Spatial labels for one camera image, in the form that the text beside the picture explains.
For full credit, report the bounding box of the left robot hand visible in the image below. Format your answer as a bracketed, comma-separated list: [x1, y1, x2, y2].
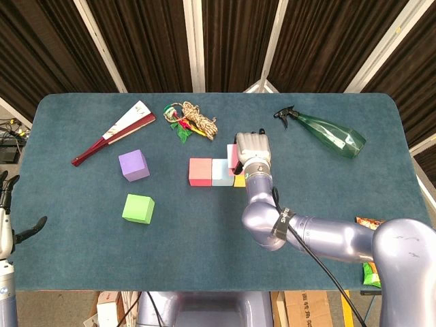
[0, 170, 48, 260]

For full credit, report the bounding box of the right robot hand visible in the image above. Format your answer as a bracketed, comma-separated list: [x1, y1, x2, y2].
[232, 128, 273, 176]

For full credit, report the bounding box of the pink foam cube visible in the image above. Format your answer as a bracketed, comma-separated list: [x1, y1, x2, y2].
[226, 143, 243, 177]

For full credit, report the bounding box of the red foam cube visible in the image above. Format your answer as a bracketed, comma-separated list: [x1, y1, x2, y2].
[188, 157, 214, 187]

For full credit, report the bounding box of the light blue foam cube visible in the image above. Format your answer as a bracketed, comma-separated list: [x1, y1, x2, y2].
[211, 158, 230, 187]

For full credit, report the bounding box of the colourful feather toy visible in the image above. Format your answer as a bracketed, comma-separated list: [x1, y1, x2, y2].
[162, 104, 205, 146]

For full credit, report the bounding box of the green plastic spray bottle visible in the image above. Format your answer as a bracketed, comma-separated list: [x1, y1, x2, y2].
[272, 104, 367, 160]

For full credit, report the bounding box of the black electronics box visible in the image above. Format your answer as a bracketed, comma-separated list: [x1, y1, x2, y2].
[0, 144, 18, 164]

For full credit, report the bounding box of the blue felt table cloth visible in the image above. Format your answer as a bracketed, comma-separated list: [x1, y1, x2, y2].
[0, 92, 436, 292]

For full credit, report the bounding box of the purple foam cube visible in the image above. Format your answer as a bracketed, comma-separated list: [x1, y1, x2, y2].
[118, 149, 151, 183]

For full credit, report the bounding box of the white cardboard box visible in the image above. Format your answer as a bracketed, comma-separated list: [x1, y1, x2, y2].
[96, 291, 120, 327]

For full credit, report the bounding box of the green foam cube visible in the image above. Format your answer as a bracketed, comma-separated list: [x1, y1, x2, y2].
[121, 193, 155, 225]

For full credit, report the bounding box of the folded red paper fan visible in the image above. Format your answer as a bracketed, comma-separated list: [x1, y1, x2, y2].
[70, 99, 157, 168]

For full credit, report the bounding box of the dark brown curtain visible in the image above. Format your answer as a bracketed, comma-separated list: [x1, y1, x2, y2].
[0, 0, 436, 151]

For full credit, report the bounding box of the grey-blue robot torso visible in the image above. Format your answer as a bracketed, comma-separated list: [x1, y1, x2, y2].
[136, 291, 273, 327]

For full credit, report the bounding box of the brown cardboard box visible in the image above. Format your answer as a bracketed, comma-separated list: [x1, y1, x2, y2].
[270, 291, 333, 327]

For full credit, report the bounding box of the snack packet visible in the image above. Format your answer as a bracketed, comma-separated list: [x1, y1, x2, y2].
[355, 217, 386, 286]

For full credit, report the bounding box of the coiled beige rope bundle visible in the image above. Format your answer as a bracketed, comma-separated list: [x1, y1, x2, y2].
[182, 101, 219, 140]

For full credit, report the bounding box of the white partition frame post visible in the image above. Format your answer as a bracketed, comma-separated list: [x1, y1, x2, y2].
[242, 0, 290, 93]
[408, 134, 436, 205]
[73, 0, 129, 93]
[343, 0, 427, 93]
[0, 96, 33, 129]
[183, 0, 207, 93]

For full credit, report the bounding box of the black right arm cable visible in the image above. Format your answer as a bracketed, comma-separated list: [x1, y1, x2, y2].
[272, 186, 367, 327]

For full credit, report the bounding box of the black torso cable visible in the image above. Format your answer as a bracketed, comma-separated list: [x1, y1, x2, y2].
[146, 292, 161, 327]

